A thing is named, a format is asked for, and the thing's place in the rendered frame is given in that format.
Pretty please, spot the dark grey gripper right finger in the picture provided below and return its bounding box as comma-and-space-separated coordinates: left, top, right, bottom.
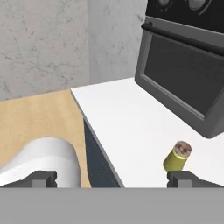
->
166, 171, 224, 189

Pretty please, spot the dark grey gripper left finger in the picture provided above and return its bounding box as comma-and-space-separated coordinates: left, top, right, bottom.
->
8, 171, 59, 189

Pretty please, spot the yellow shaker with brown top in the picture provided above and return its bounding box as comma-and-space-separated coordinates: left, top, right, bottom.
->
162, 140, 193, 173

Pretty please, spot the dark blue counter cabinet front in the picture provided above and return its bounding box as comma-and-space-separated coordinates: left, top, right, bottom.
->
82, 117, 123, 189

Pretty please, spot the white rounded cylinder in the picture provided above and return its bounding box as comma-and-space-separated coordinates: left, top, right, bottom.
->
0, 136, 82, 189

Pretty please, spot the dark glass toaster oven door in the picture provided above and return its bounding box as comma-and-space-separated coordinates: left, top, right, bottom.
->
134, 16, 224, 140

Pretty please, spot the grey and black toaster oven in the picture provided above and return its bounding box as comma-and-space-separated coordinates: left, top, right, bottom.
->
134, 0, 224, 140

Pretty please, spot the black toaster oven door handle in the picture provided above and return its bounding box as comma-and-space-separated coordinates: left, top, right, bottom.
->
141, 22, 224, 57

